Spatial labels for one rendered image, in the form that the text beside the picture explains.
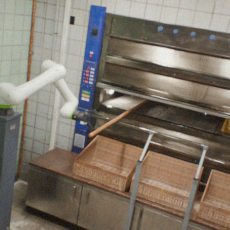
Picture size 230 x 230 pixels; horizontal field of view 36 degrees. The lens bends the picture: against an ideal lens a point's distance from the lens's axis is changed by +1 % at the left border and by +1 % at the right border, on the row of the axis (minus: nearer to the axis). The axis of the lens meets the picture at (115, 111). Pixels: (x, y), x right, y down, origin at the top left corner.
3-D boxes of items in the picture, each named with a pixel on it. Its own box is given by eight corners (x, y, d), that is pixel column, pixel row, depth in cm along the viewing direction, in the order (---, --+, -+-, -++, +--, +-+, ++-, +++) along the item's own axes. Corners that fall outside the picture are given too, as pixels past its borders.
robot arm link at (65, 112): (58, 119, 324) (56, 111, 316) (65, 109, 331) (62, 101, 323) (72, 122, 320) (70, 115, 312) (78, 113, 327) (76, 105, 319)
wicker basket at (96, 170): (93, 158, 384) (97, 134, 377) (142, 174, 365) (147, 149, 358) (71, 173, 341) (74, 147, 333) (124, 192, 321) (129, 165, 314)
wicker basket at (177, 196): (144, 174, 365) (148, 149, 357) (198, 192, 347) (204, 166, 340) (128, 193, 321) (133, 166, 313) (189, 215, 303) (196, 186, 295)
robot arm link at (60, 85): (48, 82, 309) (57, 82, 303) (54, 73, 316) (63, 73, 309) (67, 110, 332) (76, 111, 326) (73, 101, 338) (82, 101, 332)
